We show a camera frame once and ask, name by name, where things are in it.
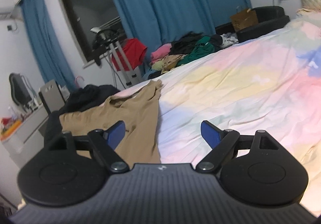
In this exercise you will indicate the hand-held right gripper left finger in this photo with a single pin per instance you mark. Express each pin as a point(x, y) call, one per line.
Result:
point(117, 131)

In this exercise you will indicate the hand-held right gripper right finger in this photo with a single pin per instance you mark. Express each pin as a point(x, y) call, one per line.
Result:
point(210, 134)

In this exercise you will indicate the tan garment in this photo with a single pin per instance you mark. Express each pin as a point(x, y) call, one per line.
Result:
point(135, 113)

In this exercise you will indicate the beige clothes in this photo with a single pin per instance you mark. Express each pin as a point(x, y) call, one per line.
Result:
point(170, 62)

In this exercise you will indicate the dark blanket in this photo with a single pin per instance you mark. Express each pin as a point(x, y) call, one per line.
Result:
point(85, 98)

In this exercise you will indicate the pastel bed sheet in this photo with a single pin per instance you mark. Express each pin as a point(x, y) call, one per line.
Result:
point(238, 88)

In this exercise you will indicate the garment steamer stand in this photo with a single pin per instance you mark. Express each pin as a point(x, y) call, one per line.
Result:
point(120, 58)

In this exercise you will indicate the red garment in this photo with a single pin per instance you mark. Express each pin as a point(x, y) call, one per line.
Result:
point(134, 50)

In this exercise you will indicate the green garment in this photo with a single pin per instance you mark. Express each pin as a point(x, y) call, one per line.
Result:
point(200, 50)

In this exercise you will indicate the row of cosmetic bottles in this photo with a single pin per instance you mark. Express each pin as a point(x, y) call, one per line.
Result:
point(32, 106)

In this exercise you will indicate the pink garment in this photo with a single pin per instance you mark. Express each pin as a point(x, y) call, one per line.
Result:
point(160, 53)

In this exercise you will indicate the white dressing table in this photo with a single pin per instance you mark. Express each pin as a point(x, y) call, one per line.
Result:
point(27, 128)

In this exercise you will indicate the white patterned cloth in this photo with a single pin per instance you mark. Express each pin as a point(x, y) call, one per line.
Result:
point(229, 40)

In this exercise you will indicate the orange tray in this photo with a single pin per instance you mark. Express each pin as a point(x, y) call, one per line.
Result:
point(11, 128)

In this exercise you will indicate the wavy vanity mirror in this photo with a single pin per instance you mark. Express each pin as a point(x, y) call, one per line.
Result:
point(18, 88)

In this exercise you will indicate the white spray can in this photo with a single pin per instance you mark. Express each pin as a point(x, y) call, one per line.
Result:
point(11, 112)

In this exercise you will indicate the red packet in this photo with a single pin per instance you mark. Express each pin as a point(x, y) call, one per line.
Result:
point(6, 121)

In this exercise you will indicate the brown paper bag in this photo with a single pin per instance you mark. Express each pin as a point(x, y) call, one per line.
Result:
point(244, 21)

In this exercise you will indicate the narrow blue curtain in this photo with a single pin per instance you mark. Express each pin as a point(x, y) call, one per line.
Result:
point(42, 38)

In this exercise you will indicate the dark window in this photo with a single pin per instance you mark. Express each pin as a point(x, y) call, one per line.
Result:
point(85, 13)

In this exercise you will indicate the black armchair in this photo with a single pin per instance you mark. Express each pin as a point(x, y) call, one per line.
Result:
point(265, 13)

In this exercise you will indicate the wide blue curtain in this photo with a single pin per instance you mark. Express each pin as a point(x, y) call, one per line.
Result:
point(175, 0)

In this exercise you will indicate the white air conditioner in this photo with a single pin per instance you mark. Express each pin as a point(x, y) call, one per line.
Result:
point(7, 13)

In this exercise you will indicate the small dark wall socket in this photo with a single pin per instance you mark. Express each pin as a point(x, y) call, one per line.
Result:
point(10, 27)

